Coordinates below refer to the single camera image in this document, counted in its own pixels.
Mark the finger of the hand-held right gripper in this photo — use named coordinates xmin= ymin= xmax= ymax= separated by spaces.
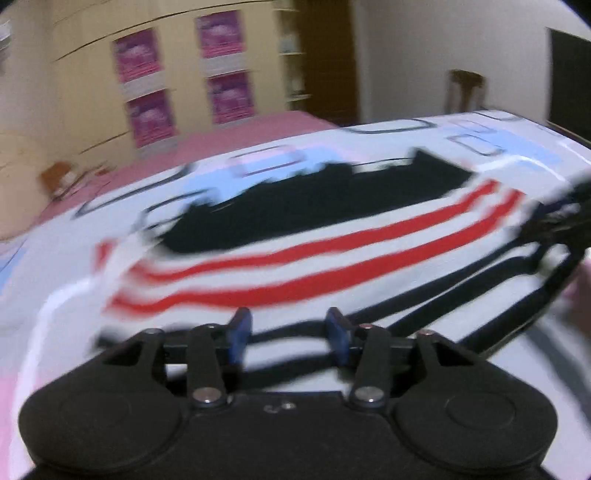
xmin=551 ymin=176 xmax=591 ymax=215
xmin=521 ymin=210 xmax=585 ymax=244

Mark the striped knit sweater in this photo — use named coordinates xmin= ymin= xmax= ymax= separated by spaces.
xmin=95 ymin=148 xmax=591 ymax=370

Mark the orange patterned pillow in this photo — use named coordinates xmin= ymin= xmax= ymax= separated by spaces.
xmin=40 ymin=161 xmax=85 ymax=200

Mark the purple wall poster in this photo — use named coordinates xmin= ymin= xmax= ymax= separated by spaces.
xmin=126 ymin=90 xmax=179 ymax=149
xmin=196 ymin=10 xmax=248 ymax=77
xmin=114 ymin=28 xmax=165 ymax=96
xmin=206 ymin=71 xmax=257 ymax=126

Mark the yellow wooden wardrobe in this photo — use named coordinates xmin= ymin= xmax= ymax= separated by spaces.
xmin=0 ymin=0 xmax=315 ymax=155

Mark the brown wooden chair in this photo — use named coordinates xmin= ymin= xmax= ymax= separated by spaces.
xmin=445 ymin=69 xmax=486 ymax=117

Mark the cream arched headboard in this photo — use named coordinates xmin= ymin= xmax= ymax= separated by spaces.
xmin=0 ymin=131 xmax=58 ymax=241

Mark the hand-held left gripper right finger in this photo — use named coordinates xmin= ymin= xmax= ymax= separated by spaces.
xmin=325 ymin=308 xmax=490 ymax=410

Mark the pink bed sheet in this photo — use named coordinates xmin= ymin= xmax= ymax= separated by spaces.
xmin=28 ymin=110 xmax=340 ymax=241

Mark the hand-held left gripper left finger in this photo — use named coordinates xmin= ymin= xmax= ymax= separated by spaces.
xmin=92 ymin=308 xmax=253 ymax=410

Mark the corner wall shelf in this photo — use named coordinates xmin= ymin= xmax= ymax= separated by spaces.
xmin=276 ymin=0 xmax=313 ymax=105

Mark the brown wooden door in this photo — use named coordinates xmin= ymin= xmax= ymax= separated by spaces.
xmin=295 ymin=0 xmax=362 ymax=128

